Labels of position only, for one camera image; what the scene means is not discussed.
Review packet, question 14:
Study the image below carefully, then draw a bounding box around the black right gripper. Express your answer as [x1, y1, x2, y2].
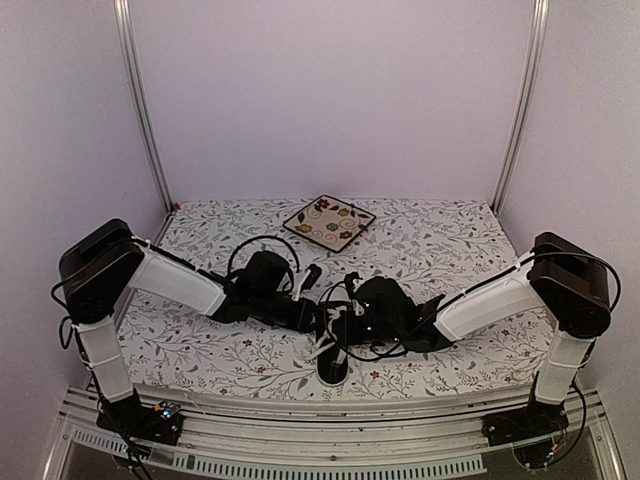
[332, 310, 402, 346]

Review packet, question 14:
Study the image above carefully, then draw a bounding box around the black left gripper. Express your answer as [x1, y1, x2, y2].
[253, 291, 332, 334]

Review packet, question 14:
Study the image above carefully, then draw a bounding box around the black canvas sneaker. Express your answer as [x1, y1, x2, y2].
[315, 301, 348, 387]

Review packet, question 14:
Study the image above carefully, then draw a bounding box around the white shoelace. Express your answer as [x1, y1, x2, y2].
[301, 305, 348, 366]

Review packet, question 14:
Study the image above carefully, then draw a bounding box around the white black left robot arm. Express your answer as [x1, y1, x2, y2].
[51, 218, 322, 434]

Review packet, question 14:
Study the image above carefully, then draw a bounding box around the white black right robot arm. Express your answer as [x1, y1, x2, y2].
[339, 232, 621, 436]

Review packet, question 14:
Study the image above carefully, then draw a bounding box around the square floral ceramic plate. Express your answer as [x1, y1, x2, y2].
[283, 195, 376, 253]

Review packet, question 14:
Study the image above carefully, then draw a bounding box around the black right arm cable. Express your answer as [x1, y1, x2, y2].
[317, 282, 411, 364]

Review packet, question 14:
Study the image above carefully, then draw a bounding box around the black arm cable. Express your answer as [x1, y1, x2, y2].
[317, 282, 411, 364]
[227, 234, 301, 286]

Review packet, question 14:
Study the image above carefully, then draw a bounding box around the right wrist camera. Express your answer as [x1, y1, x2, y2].
[344, 272, 365, 317]

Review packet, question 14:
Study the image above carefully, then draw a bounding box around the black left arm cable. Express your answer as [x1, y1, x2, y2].
[227, 234, 301, 286]

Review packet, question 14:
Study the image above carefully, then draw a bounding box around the aluminium front frame rail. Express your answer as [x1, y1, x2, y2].
[43, 386, 626, 479]

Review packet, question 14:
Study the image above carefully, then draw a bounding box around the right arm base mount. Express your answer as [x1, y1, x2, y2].
[481, 400, 569, 446]

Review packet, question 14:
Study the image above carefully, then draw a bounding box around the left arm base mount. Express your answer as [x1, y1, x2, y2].
[96, 395, 185, 446]

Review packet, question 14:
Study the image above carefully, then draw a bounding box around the right aluminium corner post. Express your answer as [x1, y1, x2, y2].
[490, 0, 550, 218]

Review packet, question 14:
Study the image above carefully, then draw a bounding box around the aluminium corner post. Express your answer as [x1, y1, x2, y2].
[490, 0, 550, 218]
[113, 0, 174, 212]

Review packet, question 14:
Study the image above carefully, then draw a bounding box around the left aluminium corner post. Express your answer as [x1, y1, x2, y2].
[113, 0, 174, 212]

